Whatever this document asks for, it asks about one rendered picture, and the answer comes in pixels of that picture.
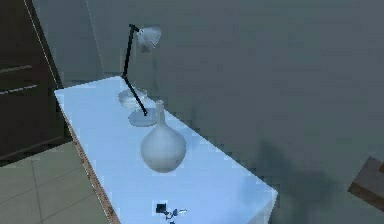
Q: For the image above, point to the dark brown cupboard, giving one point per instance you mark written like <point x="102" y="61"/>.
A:
<point x="23" y="110"/>

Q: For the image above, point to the clear glass bowl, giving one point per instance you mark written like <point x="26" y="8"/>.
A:
<point x="126" y="98"/>

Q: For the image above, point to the black desk lamp white shade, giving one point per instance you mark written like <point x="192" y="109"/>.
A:
<point x="128" y="53"/>

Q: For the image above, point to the brown wooden furniture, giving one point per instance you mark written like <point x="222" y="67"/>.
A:
<point x="368" y="181"/>

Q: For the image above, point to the white long sideboard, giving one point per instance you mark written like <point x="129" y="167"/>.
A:
<point x="206" y="186"/>

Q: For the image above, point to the white round vase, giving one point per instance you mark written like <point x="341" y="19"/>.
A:
<point x="163" y="150"/>

